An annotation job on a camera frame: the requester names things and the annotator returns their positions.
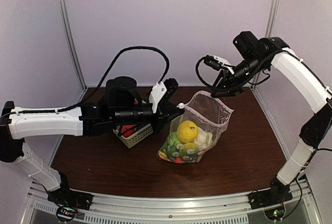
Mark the aluminium frame post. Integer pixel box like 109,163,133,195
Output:
265,0,281,37
59,0,87,90

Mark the right round circuit board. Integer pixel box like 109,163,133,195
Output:
264,207,285,221

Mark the left round circuit board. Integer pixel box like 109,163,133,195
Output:
56,206,77,222

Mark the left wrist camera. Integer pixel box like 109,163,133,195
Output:
148,78,178,114

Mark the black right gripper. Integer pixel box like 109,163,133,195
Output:
211,54,268,98

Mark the white toy cauliflower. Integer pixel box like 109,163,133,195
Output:
194,128,213,150

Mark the left black camera cable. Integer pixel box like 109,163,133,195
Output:
75,46,171,108

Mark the right black camera cable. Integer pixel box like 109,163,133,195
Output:
195,55,218,90

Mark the green perforated plastic basket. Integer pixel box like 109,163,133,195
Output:
113,124,153,148

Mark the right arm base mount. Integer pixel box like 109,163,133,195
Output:
248,176,293,209

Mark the red toy apple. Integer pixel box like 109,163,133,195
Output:
120,125,136,138

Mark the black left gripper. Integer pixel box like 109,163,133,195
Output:
112,102,185,134

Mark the clear zip top bag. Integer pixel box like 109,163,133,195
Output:
157,90,233,164

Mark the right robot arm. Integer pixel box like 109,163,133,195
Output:
204,31,331,204

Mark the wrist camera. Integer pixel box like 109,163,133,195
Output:
204,55,234,74
148,78,178,114

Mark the black camera cable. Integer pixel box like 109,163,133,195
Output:
195,55,218,90
75,46,171,108

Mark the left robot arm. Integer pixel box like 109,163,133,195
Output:
1,76,184,205

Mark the front aluminium rail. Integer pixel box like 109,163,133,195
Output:
19,180,323,223

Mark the left aluminium frame post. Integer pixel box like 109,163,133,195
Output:
59,0,87,90

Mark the yellow orange toy fruit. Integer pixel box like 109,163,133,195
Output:
177,120,198,143

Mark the round circuit board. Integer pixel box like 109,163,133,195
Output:
56,206,77,222
264,207,285,221

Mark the green toy lime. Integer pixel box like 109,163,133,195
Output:
166,132,182,149

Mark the right aluminium frame post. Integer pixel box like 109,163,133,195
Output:
265,0,281,37

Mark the red orange toy carrot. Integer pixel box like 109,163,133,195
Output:
174,157,183,164

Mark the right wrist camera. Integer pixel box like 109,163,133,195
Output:
204,55,234,74

